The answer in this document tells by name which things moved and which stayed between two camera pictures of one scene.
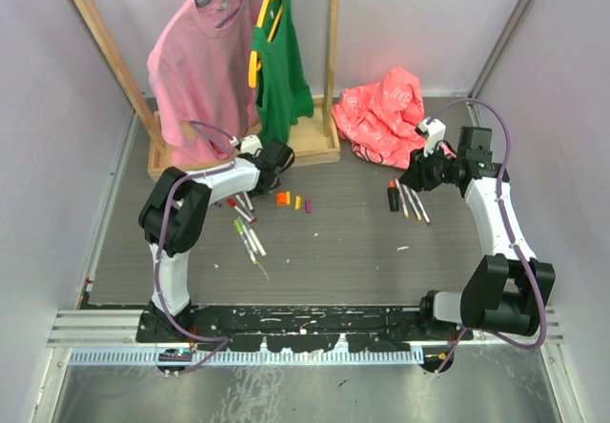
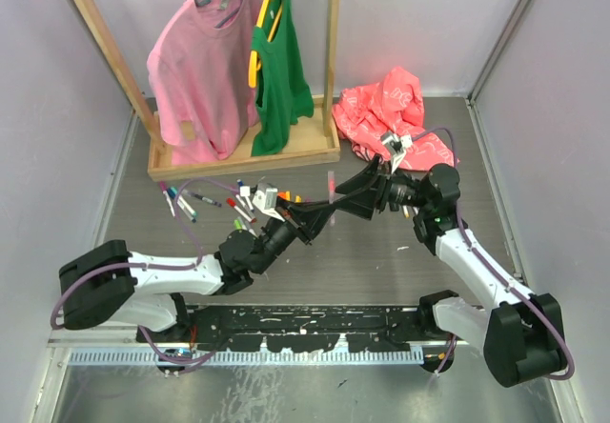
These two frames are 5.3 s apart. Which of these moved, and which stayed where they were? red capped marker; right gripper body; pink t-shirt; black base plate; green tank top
Moved: right gripper body
Stayed: red capped marker; pink t-shirt; green tank top; black base plate
